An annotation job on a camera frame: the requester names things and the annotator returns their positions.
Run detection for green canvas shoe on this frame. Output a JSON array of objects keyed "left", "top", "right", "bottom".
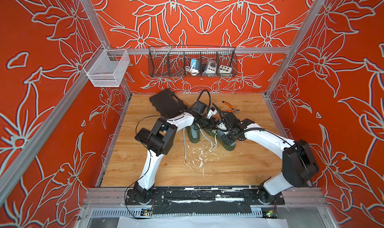
[
  {"left": 204, "top": 129, "right": 236, "bottom": 151},
  {"left": 183, "top": 124, "right": 200, "bottom": 162}
]

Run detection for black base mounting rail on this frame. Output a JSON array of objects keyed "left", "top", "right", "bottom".
[{"left": 125, "top": 186, "right": 285, "bottom": 218}]

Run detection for blue box in basket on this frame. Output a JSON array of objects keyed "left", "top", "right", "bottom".
[{"left": 190, "top": 59, "right": 200, "bottom": 74}]

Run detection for white device in basket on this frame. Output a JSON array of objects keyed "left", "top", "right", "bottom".
[{"left": 204, "top": 60, "right": 217, "bottom": 75}]

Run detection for black wire wall basket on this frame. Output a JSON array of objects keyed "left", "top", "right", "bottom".
[{"left": 148, "top": 45, "right": 238, "bottom": 78}]

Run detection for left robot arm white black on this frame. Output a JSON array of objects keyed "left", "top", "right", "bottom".
[{"left": 134, "top": 102, "right": 218, "bottom": 201}]

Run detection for black flat pad on table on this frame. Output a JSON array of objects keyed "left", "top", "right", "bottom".
[{"left": 135, "top": 128, "right": 151, "bottom": 146}]

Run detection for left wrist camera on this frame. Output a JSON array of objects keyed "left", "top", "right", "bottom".
[{"left": 207, "top": 107, "right": 218, "bottom": 120}]

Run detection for black tool case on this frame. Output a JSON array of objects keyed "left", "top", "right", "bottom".
[{"left": 150, "top": 89, "right": 187, "bottom": 119}]

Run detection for clear plastic wall bin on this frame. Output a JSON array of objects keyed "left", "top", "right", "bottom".
[{"left": 84, "top": 50, "right": 131, "bottom": 88}]

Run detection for white dotted box in basket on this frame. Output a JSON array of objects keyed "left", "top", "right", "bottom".
[{"left": 219, "top": 65, "right": 233, "bottom": 77}]

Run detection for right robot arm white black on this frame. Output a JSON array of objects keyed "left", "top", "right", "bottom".
[{"left": 220, "top": 112, "right": 319, "bottom": 203}]

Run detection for orange handled pliers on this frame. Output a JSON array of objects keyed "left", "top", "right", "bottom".
[{"left": 222, "top": 101, "right": 240, "bottom": 114}]

